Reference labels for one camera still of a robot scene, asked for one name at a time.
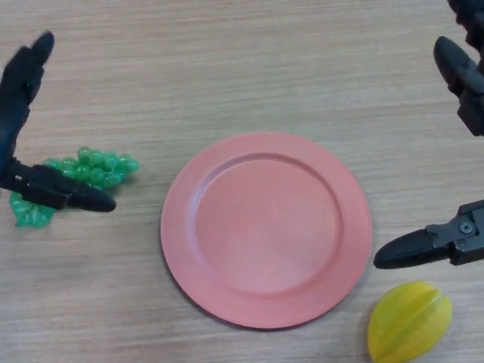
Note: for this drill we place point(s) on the green grapes bunch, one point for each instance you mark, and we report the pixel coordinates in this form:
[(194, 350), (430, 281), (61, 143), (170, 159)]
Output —
[(98, 170)]

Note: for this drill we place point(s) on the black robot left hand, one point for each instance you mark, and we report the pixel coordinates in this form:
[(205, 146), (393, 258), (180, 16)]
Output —
[(22, 83)]

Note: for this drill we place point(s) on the yellow starfruit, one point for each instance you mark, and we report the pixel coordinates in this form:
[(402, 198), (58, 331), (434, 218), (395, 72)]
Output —
[(410, 321)]

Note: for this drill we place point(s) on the pink round plate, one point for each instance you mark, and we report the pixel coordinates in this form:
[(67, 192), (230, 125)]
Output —
[(264, 227)]

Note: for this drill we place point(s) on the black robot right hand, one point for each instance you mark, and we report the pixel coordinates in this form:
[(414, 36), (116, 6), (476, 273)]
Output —
[(465, 72)]

